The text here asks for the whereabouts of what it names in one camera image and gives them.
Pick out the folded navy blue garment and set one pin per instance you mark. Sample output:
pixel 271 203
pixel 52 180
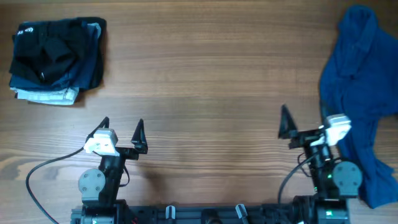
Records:
pixel 66 81

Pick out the black t-shirt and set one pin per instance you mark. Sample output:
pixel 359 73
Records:
pixel 45 51

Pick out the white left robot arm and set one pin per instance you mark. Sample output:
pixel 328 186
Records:
pixel 99 187

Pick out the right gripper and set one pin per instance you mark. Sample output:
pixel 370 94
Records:
pixel 306 139

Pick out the blue garment on right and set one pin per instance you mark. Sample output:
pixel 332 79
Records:
pixel 360 80

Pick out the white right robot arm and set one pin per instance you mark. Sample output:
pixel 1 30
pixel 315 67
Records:
pixel 335 181

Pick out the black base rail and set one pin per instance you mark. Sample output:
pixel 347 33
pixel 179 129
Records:
pixel 262 214

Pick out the folded white garment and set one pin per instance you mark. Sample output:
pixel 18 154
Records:
pixel 64 97

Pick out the folded black garment in stack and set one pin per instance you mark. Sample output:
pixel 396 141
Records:
pixel 91 72

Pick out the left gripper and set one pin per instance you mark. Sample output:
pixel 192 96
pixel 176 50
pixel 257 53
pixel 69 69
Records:
pixel 123 152

